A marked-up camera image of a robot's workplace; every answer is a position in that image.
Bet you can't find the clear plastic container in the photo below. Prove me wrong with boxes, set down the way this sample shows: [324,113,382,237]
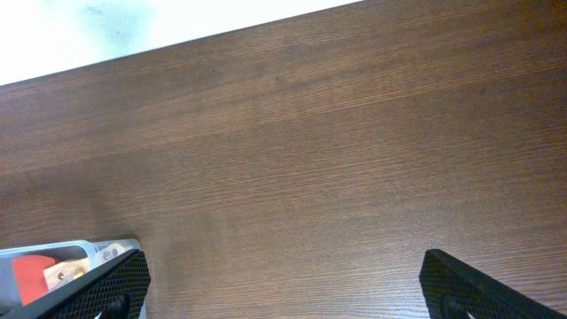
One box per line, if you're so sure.
[1,238,150,318]

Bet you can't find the orange scraper wooden handle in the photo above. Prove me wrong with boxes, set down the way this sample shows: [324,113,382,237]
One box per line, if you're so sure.
[1,239,140,308]

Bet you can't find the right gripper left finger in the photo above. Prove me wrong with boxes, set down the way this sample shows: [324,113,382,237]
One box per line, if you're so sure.
[2,249,151,319]

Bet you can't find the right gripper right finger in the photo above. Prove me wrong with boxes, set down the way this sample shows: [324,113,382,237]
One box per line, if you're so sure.
[419,249,566,319]

